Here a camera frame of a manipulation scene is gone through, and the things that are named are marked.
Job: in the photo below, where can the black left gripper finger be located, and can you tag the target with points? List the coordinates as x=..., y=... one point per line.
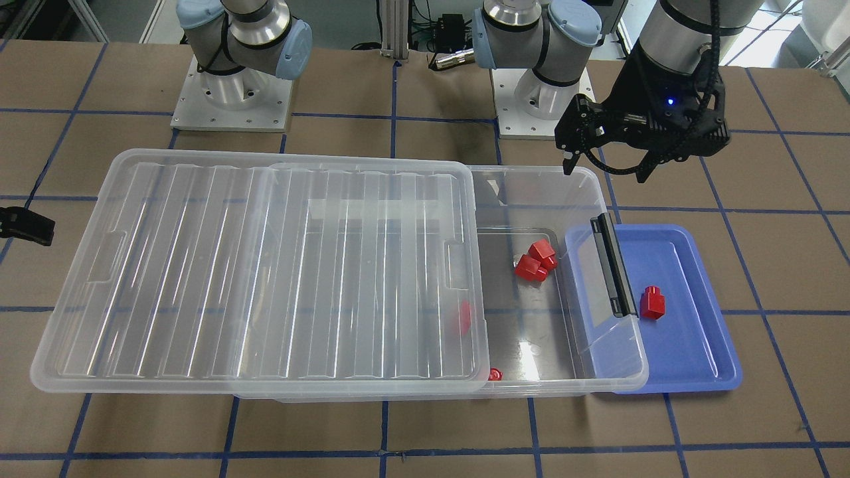
x=570, y=161
x=648, y=164

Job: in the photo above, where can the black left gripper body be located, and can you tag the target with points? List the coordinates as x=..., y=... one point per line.
x=639, y=86

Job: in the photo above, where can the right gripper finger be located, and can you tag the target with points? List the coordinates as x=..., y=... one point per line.
x=27, y=225

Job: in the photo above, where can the red block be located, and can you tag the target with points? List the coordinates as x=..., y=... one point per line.
x=531, y=269
x=544, y=253
x=653, y=304
x=464, y=318

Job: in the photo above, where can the clear plastic box lid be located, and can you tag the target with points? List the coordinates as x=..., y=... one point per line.
x=141, y=310

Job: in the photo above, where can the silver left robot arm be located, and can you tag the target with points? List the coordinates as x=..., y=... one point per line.
x=677, y=32

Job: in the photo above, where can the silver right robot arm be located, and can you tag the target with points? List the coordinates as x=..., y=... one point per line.
x=244, y=46

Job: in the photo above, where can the clear plastic storage box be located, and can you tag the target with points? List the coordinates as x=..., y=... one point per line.
x=564, y=358

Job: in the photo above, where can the blue plastic tray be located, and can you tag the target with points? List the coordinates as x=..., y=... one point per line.
x=688, y=349

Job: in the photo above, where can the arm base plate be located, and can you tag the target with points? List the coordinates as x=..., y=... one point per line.
x=527, y=107
x=247, y=101

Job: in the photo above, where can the black box latch handle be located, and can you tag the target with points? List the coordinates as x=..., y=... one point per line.
x=615, y=274

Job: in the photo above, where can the aluminium frame post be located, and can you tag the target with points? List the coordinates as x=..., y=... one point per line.
x=394, y=23

